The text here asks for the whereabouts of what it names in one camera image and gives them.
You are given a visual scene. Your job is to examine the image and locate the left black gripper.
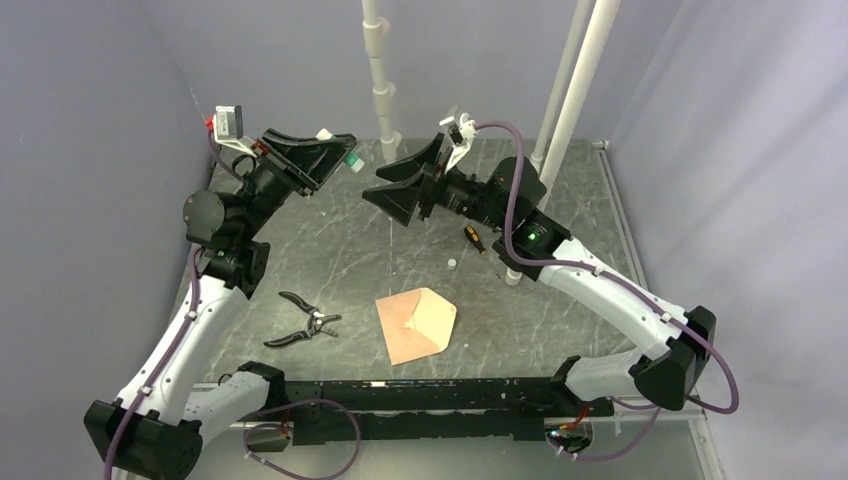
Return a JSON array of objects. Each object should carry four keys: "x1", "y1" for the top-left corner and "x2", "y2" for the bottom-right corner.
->
[{"x1": 236, "y1": 128, "x2": 356, "y2": 241}]

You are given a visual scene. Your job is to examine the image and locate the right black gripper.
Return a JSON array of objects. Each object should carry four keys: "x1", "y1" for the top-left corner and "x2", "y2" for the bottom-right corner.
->
[{"x1": 362, "y1": 134, "x2": 510, "y2": 233}]

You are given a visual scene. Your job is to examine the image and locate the green white glue stick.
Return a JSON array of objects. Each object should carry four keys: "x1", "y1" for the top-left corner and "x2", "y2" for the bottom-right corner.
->
[{"x1": 315, "y1": 128, "x2": 365, "y2": 173}]

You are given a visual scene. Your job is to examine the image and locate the tan envelope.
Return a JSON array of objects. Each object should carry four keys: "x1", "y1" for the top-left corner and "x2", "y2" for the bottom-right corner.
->
[{"x1": 375, "y1": 287, "x2": 458, "y2": 366}]

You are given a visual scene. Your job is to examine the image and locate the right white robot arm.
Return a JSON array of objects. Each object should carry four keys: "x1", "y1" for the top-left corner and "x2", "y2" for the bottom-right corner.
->
[{"x1": 362, "y1": 134, "x2": 716, "y2": 415}]

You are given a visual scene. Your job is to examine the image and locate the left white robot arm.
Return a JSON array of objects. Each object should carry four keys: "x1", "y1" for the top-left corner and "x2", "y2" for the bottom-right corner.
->
[{"x1": 84, "y1": 129, "x2": 358, "y2": 479}]

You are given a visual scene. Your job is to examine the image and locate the yellow black screwdriver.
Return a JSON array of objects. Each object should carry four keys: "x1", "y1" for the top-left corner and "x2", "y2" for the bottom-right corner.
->
[{"x1": 463, "y1": 225, "x2": 503, "y2": 280}]

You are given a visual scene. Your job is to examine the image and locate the black pliers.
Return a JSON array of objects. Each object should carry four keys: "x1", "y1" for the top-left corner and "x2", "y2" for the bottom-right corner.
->
[{"x1": 262, "y1": 291, "x2": 343, "y2": 350}]

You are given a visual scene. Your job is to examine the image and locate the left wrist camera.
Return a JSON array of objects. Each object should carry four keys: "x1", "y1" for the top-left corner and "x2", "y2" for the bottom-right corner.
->
[{"x1": 211, "y1": 105, "x2": 256, "y2": 158}]

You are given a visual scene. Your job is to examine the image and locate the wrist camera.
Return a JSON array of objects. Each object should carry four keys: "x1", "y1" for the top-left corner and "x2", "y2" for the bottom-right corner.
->
[
  {"x1": 211, "y1": 105, "x2": 256, "y2": 158},
  {"x1": 439, "y1": 105, "x2": 477, "y2": 172}
]

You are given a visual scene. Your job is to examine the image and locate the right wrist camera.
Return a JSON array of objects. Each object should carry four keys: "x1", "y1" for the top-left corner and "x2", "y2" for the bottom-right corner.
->
[{"x1": 439, "y1": 105, "x2": 477, "y2": 172}]

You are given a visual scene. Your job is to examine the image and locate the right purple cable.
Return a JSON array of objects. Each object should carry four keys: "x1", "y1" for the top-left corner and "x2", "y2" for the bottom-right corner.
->
[{"x1": 473, "y1": 120, "x2": 740, "y2": 464}]

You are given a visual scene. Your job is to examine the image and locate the purple cable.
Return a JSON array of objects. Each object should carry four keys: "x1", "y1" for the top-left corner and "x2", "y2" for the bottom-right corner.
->
[
  {"x1": 102, "y1": 129, "x2": 362, "y2": 480},
  {"x1": 473, "y1": 120, "x2": 740, "y2": 464}
]

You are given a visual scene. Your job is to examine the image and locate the white PVC pipe frame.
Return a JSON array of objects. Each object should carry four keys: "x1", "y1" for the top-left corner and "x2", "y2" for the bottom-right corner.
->
[{"x1": 361, "y1": 0, "x2": 624, "y2": 287}]

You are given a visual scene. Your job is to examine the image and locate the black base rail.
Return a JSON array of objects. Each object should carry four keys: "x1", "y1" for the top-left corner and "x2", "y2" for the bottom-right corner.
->
[{"x1": 218, "y1": 357, "x2": 617, "y2": 446}]

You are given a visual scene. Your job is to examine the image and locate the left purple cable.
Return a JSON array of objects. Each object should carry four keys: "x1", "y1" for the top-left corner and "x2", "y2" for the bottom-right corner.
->
[{"x1": 102, "y1": 129, "x2": 362, "y2": 480}]

